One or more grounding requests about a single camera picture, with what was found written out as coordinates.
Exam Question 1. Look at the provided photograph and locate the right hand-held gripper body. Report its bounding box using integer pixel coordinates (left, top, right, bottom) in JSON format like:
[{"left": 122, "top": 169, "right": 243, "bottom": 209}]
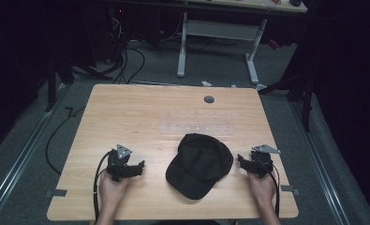
[{"left": 248, "top": 143, "right": 282, "bottom": 180}]

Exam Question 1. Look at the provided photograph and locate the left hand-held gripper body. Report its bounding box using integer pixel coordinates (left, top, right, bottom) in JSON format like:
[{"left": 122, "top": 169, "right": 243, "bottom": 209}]
[{"left": 106, "top": 143, "right": 134, "bottom": 183}]

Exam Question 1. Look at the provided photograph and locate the black baseball cap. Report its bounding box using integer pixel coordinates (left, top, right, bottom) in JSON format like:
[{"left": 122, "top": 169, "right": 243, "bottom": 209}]
[{"left": 165, "top": 133, "right": 235, "bottom": 201}]

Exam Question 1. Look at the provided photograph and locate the person's right hand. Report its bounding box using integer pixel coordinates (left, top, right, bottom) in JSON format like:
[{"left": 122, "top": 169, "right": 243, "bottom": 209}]
[{"left": 247, "top": 171, "right": 277, "bottom": 204}]

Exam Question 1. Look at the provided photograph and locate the grey tape piece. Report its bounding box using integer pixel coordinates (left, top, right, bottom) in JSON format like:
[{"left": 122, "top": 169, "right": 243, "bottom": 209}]
[
  {"left": 44, "top": 188, "right": 68, "bottom": 199},
  {"left": 280, "top": 184, "right": 302, "bottom": 197}
]

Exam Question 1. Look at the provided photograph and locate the black metal stand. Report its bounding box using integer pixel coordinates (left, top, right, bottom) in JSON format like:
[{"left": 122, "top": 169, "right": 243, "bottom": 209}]
[
  {"left": 44, "top": 55, "right": 113, "bottom": 113},
  {"left": 257, "top": 72, "right": 315, "bottom": 133}
]

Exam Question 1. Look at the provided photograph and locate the small red object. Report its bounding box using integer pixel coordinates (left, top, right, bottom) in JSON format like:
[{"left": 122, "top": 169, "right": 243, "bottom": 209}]
[{"left": 267, "top": 38, "right": 281, "bottom": 52}]

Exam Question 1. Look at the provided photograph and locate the wooden background desk top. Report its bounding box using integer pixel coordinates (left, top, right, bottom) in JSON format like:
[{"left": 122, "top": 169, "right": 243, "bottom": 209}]
[{"left": 185, "top": 0, "right": 308, "bottom": 14}]

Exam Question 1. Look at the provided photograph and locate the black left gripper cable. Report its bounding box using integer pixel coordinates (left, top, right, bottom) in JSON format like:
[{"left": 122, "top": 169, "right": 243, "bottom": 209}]
[{"left": 93, "top": 150, "right": 114, "bottom": 223}]

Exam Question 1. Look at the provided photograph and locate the aluminium floor rail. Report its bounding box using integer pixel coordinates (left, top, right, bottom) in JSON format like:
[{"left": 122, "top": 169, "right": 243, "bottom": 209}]
[
  {"left": 0, "top": 83, "right": 72, "bottom": 225},
  {"left": 289, "top": 100, "right": 351, "bottom": 225}
]

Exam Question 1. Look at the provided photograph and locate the black floor cable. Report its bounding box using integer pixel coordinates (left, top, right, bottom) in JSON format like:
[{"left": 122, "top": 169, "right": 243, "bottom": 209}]
[{"left": 44, "top": 106, "right": 87, "bottom": 176}]

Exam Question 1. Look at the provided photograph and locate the bundle of black cables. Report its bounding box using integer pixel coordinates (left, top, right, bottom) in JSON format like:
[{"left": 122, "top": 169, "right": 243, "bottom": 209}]
[{"left": 106, "top": 17, "right": 147, "bottom": 85}]

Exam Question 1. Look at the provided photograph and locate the white metal desk frame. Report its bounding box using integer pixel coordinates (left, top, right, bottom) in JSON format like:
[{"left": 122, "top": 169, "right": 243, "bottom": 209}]
[{"left": 176, "top": 11, "right": 270, "bottom": 85}]

